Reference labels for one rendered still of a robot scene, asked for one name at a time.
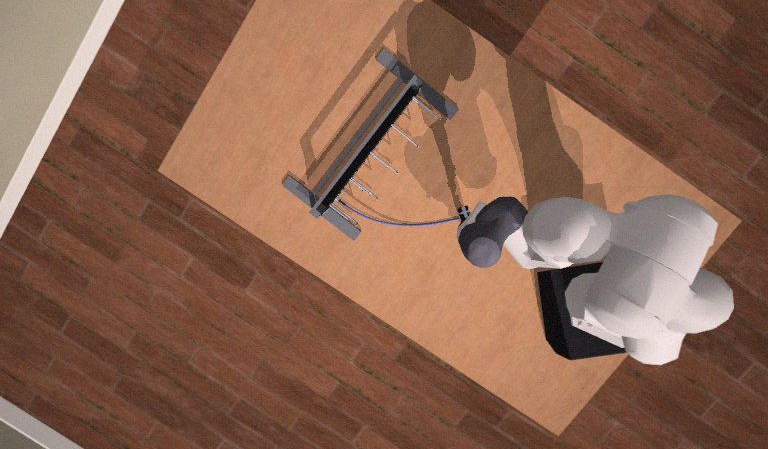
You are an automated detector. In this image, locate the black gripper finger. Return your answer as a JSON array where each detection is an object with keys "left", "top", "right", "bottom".
[{"left": 457, "top": 205, "right": 470, "bottom": 222}]

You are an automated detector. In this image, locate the grey metal rack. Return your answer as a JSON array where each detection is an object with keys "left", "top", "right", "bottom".
[{"left": 282, "top": 49, "right": 459, "bottom": 241}]

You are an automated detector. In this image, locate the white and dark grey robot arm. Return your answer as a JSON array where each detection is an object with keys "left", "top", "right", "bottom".
[{"left": 456, "top": 194, "right": 734, "bottom": 365}]

